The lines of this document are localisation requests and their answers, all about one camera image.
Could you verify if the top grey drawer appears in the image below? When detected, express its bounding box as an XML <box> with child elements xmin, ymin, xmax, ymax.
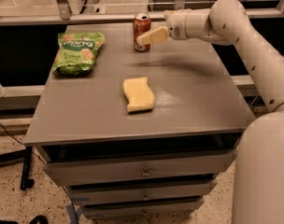
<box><xmin>44</xmin><ymin>149</ymin><xmax>237</xmax><ymax>186</ymax></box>

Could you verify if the yellow sponge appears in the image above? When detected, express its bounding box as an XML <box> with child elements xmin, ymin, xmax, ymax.
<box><xmin>123</xmin><ymin>77</ymin><xmax>154</xmax><ymax>113</ymax></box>

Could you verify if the red coke can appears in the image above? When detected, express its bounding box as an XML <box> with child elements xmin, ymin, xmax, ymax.
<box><xmin>133</xmin><ymin>13</ymin><xmax>151</xmax><ymax>52</ymax></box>

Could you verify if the grey drawer cabinet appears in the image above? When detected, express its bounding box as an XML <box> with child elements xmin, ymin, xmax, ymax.
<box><xmin>23</xmin><ymin>20</ymin><xmax>257</xmax><ymax>220</ymax></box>

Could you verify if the bottom grey drawer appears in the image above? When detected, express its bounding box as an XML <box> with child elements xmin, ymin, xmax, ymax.
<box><xmin>83</xmin><ymin>196</ymin><xmax>204</xmax><ymax>219</ymax></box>

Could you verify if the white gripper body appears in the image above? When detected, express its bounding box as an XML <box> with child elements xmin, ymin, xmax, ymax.
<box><xmin>163</xmin><ymin>9</ymin><xmax>189</xmax><ymax>40</ymax></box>

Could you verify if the green chip bag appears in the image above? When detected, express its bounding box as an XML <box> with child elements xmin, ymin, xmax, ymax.
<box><xmin>52</xmin><ymin>32</ymin><xmax>105</xmax><ymax>76</ymax></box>

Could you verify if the black cable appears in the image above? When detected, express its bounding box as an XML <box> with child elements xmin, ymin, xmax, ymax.
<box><xmin>0</xmin><ymin>115</ymin><xmax>47</xmax><ymax>165</ymax></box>

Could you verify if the middle grey drawer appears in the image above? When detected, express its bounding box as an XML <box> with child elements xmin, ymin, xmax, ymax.
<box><xmin>68</xmin><ymin>179</ymin><xmax>217</xmax><ymax>205</ymax></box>

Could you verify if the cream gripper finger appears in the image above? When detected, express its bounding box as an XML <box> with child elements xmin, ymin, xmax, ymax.
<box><xmin>136</xmin><ymin>26</ymin><xmax>169</xmax><ymax>45</ymax></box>

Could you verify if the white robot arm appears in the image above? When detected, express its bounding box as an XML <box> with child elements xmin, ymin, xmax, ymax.
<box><xmin>137</xmin><ymin>0</ymin><xmax>284</xmax><ymax>224</ymax></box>

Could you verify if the grey metal railing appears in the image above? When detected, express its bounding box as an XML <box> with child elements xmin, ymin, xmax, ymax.
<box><xmin>0</xmin><ymin>0</ymin><xmax>284</xmax><ymax>26</ymax></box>

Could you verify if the grey drawer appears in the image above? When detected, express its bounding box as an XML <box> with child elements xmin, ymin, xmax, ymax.
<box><xmin>83</xmin><ymin>196</ymin><xmax>204</xmax><ymax>219</ymax></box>
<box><xmin>68</xmin><ymin>179</ymin><xmax>217</xmax><ymax>205</ymax></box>
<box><xmin>44</xmin><ymin>149</ymin><xmax>237</xmax><ymax>186</ymax></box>

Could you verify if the black stand leg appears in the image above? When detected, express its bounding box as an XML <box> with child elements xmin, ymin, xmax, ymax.
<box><xmin>0</xmin><ymin>147</ymin><xmax>35</xmax><ymax>190</ymax></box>

